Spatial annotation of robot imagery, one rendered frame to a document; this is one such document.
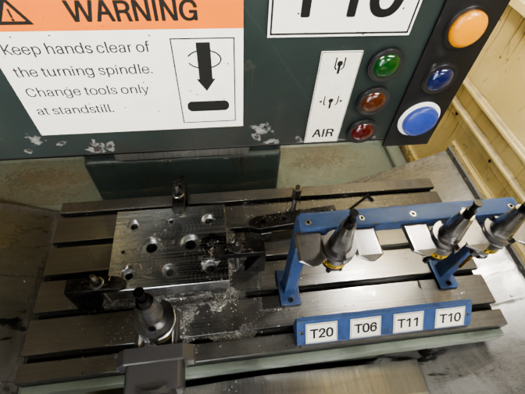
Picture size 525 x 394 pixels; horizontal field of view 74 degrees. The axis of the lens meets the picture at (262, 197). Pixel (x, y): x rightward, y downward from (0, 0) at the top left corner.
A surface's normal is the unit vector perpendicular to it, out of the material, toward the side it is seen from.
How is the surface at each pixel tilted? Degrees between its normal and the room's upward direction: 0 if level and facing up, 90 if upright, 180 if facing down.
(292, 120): 90
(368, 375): 7
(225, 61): 90
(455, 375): 24
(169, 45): 90
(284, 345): 0
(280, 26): 90
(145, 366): 1
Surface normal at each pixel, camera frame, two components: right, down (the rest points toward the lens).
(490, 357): -0.37, -0.52
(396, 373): 0.18, -0.60
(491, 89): -0.99, 0.06
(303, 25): 0.12, 0.80
